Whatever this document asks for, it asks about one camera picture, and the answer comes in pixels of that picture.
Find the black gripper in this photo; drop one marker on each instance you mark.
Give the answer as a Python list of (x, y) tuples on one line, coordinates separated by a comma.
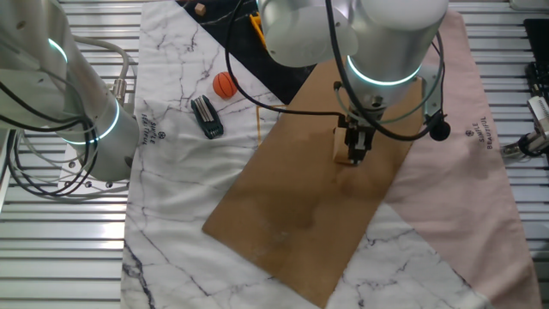
[(354, 124)]

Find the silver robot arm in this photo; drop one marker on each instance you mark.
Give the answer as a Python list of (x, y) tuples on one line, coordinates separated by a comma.
[(394, 38)]

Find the brown fibreboard sheet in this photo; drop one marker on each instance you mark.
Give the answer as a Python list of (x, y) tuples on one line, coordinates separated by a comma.
[(291, 206)]

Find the orange mini basketball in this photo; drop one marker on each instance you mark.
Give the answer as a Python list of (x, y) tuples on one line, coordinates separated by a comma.
[(223, 86)]

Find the dark green hex key set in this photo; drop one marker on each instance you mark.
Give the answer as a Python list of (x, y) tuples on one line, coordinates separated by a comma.
[(207, 116)]

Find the yellow black cutter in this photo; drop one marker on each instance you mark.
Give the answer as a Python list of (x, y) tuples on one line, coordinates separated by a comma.
[(256, 23)]

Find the marble pink black cloth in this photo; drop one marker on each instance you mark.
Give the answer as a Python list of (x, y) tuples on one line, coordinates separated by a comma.
[(180, 206)]

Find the small wooden cube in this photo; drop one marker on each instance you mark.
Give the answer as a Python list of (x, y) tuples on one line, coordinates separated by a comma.
[(200, 9)]

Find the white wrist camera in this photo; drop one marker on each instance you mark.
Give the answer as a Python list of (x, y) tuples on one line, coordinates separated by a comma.
[(434, 96)]

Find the grey camera on black clamp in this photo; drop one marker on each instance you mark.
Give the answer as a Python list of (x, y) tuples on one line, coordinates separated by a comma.
[(541, 116)]

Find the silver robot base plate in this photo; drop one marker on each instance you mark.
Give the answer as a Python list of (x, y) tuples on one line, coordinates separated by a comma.
[(79, 178)]

